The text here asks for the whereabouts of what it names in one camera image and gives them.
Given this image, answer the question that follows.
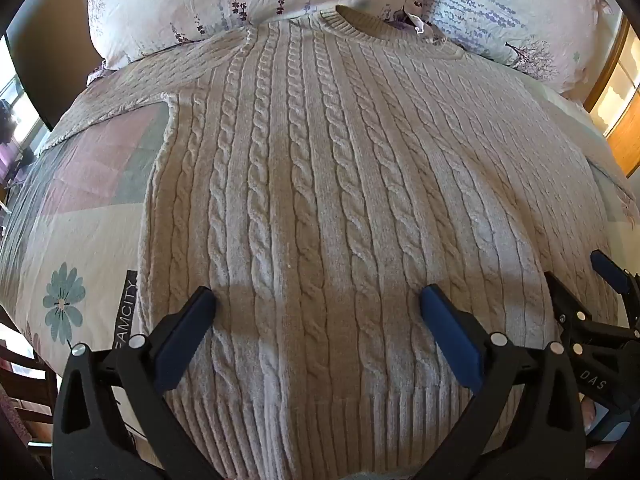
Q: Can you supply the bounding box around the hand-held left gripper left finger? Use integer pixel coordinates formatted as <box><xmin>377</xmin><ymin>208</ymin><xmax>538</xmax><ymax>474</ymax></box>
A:
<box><xmin>51</xmin><ymin>286</ymin><xmax>221</xmax><ymax>480</ymax></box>

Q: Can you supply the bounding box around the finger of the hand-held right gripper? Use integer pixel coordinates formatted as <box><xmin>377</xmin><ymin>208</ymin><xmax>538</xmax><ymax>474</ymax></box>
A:
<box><xmin>589</xmin><ymin>249</ymin><xmax>640</xmax><ymax>311</ymax></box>
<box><xmin>543</xmin><ymin>271</ymin><xmax>640</xmax><ymax>346</ymax></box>

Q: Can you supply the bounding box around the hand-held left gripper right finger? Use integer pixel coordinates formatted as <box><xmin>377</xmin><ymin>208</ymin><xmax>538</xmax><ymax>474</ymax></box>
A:
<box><xmin>419</xmin><ymin>284</ymin><xmax>587</xmax><ymax>480</ymax></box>

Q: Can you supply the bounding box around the beige cable-knit sweater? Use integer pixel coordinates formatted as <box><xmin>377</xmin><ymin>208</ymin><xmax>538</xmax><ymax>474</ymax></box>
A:
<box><xmin>42</xmin><ymin>5</ymin><xmax>621</xmax><ymax>480</ymax></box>

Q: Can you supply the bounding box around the person's right hand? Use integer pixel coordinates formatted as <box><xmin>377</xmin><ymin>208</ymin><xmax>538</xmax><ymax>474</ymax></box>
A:
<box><xmin>580</xmin><ymin>396</ymin><xmax>632</xmax><ymax>467</ymax></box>

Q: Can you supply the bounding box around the wooden headboard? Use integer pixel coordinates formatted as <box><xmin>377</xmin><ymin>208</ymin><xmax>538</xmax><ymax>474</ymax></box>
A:
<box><xmin>582</xmin><ymin>15</ymin><xmax>640</xmax><ymax>179</ymax></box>

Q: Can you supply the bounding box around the dark wooden chair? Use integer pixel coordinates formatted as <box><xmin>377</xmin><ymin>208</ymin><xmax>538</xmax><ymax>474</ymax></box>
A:
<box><xmin>0</xmin><ymin>305</ymin><xmax>63</xmax><ymax>461</ymax></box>

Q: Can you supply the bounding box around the pillow with lavender print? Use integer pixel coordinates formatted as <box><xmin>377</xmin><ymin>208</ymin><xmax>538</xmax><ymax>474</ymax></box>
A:
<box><xmin>404</xmin><ymin>0</ymin><xmax>615</xmax><ymax>100</ymax></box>

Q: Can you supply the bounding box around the dark flat panel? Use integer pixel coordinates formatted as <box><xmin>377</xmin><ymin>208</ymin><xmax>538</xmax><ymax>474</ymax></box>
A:
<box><xmin>5</xmin><ymin>0</ymin><xmax>107</xmax><ymax>132</ymax></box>

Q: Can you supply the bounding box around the white pillow with purple flowers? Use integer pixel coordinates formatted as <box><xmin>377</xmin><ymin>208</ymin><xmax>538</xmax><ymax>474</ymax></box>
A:
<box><xmin>86</xmin><ymin>0</ymin><xmax>423</xmax><ymax>72</ymax></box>

